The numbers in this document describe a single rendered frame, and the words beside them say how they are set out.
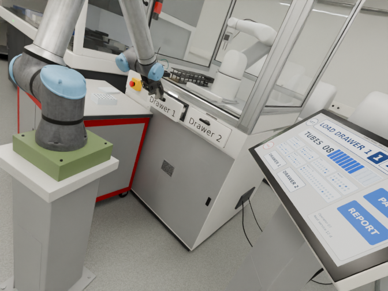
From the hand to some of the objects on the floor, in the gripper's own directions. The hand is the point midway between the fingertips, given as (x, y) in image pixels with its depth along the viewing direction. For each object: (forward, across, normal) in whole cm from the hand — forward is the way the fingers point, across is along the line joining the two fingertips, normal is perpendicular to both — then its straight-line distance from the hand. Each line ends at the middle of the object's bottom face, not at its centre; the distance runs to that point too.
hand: (160, 96), depth 127 cm
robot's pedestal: (+40, +21, -102) cm, 112 cm away
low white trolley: (+63, -41, -69) cm, 102 cm away
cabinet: (+108, +5, -5) cm, 108 cm away
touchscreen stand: (+63, +92, -70) cm, 131 cm away
